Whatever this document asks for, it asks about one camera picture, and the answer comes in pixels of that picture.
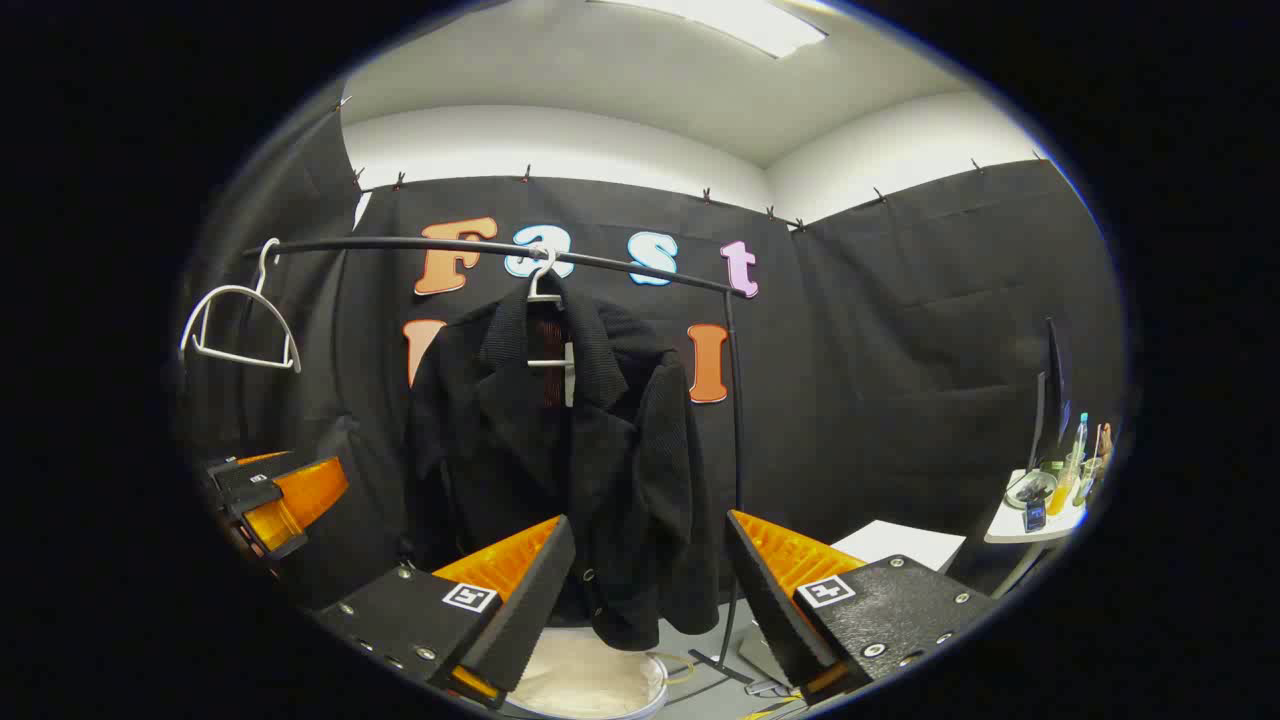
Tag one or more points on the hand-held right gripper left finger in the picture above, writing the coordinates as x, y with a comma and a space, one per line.
520, 610

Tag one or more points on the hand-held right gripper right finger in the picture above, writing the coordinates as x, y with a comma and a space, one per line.
770, 610

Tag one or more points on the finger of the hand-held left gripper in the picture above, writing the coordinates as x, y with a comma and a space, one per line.
240, 468
285, 505

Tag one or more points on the white laundry hamper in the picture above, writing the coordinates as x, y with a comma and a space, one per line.
590, 680

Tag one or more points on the black knit jacket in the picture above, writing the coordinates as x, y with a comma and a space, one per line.
620, 500

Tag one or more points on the white clothes hanger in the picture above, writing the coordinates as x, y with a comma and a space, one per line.
233, 289
545, 297

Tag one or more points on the black clothes rack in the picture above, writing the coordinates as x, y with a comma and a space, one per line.
400, 243

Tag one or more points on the white side table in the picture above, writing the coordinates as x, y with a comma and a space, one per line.
1010, 528

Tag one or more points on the small blue device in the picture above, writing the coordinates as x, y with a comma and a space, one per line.
1035, 516

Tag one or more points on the round glass bowl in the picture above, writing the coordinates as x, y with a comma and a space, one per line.
1030, 488

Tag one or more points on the black backdrop cloth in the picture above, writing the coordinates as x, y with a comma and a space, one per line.
900, 350

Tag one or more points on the orange drink bottle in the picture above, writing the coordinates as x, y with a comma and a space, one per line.
1060, 492

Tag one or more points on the black monitor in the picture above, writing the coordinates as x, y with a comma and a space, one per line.
1053, 400

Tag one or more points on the clear bottle blue cap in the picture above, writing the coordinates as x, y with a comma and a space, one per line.
1081, 440

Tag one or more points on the row of backdrop clips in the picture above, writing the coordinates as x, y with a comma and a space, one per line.
527, 173

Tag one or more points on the ceiling light panel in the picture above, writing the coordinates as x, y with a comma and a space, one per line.
740, 20

